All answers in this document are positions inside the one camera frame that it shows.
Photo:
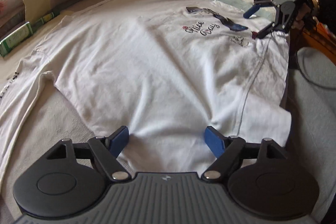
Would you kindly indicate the pink folded quilt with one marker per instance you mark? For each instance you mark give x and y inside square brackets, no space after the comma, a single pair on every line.
[12,14]

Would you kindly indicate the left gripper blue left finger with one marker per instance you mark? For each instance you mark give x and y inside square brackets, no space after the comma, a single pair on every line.
[105,151]

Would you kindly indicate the person right hand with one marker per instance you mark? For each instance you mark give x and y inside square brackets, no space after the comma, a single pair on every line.
[304,11]

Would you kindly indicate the green glass bottle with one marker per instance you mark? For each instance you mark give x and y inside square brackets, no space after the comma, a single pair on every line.
[17,36]

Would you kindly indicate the white printed t-shirt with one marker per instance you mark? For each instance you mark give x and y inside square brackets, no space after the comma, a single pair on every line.
[147,66]

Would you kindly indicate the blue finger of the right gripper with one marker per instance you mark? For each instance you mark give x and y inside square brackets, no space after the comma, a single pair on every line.
[264,32]
[251,11]

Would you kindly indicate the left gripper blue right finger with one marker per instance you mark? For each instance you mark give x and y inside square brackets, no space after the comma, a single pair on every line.
[227,151]

